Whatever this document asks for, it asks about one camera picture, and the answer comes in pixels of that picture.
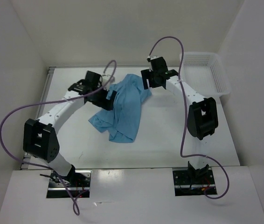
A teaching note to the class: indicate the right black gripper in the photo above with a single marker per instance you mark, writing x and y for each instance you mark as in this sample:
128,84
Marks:
146,74

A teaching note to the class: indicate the white plastic basket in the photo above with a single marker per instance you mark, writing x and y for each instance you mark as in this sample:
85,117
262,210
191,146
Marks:
204,72

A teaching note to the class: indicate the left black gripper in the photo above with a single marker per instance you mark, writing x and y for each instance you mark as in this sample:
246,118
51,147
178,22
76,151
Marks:
108,105

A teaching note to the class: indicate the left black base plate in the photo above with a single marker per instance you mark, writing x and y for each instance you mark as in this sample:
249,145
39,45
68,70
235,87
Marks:
80,189

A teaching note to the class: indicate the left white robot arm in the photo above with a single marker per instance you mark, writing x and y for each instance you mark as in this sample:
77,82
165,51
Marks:
40,135

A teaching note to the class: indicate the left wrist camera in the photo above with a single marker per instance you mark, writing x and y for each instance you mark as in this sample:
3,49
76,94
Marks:
105,79

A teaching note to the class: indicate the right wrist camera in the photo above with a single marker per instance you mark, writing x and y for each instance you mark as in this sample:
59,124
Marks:
150,58

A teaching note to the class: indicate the aluminium table edge rail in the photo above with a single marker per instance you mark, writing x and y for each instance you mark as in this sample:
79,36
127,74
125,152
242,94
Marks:
40,108

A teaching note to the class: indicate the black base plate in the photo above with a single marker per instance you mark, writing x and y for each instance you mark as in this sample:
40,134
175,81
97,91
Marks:
185,186
80,189

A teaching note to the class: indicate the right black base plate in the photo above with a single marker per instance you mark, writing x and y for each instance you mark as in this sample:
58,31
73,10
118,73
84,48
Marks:
185,186

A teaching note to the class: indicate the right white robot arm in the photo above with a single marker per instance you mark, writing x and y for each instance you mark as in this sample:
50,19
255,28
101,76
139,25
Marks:
201,118

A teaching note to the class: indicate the light blue shorts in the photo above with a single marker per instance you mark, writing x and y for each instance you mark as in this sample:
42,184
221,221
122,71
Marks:
122,123

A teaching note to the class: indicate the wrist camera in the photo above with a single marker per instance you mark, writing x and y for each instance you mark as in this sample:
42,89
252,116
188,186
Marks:
105,79
150,58

